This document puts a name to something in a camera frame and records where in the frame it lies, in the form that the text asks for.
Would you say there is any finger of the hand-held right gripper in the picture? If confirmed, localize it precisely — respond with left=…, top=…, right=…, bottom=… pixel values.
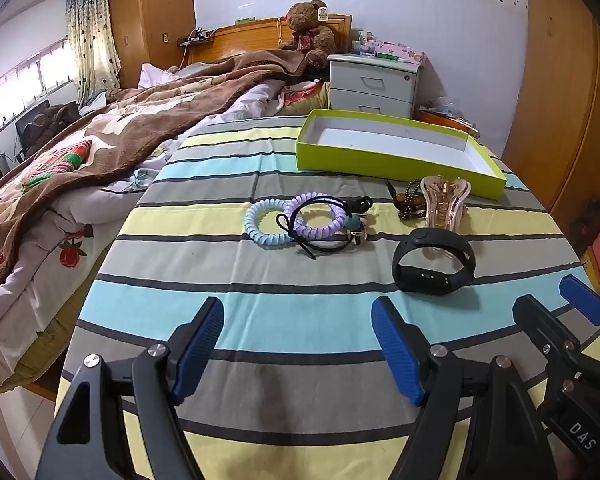
left=512, top=295, right=586, bottom=386
left=559, top=275, right=600, bottom=356

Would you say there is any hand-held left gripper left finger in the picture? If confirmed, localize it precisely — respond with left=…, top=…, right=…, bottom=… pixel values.
left=35, top=296, right=226, bottom=480

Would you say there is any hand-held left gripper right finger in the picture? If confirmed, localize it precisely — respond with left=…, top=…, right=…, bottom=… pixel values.
left=370, top=296, right=556, bottom=480

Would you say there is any black fitness band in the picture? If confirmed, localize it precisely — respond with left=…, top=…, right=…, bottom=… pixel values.
left=392, top=227, right=477, bottom=293

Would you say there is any black hair tie with charm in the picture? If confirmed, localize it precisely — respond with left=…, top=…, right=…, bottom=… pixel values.
left=276, top=196, right=371, bottom=261

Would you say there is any blue spiral hair tie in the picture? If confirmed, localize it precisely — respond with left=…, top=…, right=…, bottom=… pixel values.
left=244, top=199, right=301, bottom=252

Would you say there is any purple spiral hair tie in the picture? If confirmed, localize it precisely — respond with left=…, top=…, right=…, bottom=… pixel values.
left=284, top=196, right=348, bottom=242

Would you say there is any brown bead bracelet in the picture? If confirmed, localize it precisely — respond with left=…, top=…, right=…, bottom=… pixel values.
left=397, top=182, right=428, bottom=222

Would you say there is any rose gold hair claw clip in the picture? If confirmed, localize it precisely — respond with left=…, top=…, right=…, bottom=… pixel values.
left=420, top=175, right=473, bottom=261

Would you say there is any green box lid tray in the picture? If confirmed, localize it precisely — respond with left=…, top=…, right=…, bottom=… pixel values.
left=296, top=109, right=508, bottom=202

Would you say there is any striped tablecloth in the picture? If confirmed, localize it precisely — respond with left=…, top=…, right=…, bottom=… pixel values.
left=55, top=115, right=600, bottom=480

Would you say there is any yellow mattress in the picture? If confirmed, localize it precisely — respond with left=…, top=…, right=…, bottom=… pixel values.
left=0, top=305, right=81, bottom=396

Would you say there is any large wooden wardrobe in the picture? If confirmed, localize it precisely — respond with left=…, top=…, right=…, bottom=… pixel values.
left=500, top=0, right=600, bottom=256

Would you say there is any orange box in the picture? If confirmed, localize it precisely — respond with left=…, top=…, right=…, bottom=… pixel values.
left=420, top=110, right=481, bottom=138

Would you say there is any red plaid cloth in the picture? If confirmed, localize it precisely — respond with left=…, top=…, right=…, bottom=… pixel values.
left=22, top=140, right=93, bottom=193

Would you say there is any brown patterned blanket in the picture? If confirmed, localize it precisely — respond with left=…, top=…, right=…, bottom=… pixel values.
left=0, top=49, right=326, bottom=301

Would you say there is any grey drawer nightstand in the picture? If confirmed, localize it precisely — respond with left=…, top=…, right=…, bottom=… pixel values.
left=327, top=53, right=426, bottom=120

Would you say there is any dark jacket on chair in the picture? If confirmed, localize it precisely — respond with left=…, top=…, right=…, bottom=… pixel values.
left=15, top=100, right=81, bottom=161

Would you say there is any pink floral box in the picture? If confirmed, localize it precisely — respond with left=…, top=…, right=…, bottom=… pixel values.
left=370, top=37, right=425, bottom=63

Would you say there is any headboard shelf with power strip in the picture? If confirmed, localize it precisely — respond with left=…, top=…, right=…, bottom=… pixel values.
left=176, top=27, right=216, bottom=48

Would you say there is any window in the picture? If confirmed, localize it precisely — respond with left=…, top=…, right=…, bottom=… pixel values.
left=0, top=37, right=78, bottom=136

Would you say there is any wooden bed headboard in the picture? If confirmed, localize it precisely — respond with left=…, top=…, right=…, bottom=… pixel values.
left=180, top=14, right=353, bottom=68

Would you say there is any dotted curtain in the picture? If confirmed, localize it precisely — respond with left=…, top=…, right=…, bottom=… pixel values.
left=65, top=0, right=122, bottom=103

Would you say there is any wooden wardrobe with star decals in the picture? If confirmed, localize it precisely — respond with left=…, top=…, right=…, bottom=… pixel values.
left=107, top=0, right=196, bottom=91

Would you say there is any brown teddy bear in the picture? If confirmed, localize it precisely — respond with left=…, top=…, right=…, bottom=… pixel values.
left=279, top=0, right=337, bottom=71

